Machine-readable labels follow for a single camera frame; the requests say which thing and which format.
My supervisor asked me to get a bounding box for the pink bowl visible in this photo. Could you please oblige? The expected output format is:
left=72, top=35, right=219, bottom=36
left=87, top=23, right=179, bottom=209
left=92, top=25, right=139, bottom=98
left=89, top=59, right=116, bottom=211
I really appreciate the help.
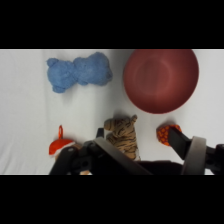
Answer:
left=122, top=49, right=200, bottom=115

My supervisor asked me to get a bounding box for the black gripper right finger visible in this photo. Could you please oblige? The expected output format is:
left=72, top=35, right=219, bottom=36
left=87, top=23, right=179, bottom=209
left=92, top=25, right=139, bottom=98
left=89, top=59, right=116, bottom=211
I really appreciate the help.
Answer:
left=167, top=126, right=224, bottom=175

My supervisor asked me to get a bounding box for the striped tiger plush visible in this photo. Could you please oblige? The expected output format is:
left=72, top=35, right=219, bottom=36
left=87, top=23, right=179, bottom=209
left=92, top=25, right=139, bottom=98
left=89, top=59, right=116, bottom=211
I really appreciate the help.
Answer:
left=103, top=114, right=141, bottom=161

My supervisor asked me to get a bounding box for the blue teddy bear plush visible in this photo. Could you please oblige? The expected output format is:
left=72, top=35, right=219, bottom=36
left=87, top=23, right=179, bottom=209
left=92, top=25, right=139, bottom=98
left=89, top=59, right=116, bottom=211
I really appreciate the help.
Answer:
left=46, top=51, right=114, bottom=94

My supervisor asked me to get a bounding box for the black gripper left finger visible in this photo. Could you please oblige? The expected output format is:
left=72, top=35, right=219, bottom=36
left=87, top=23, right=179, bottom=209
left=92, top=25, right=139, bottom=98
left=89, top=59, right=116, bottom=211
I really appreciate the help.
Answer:
left=49, top=127, right=154, bottom=175

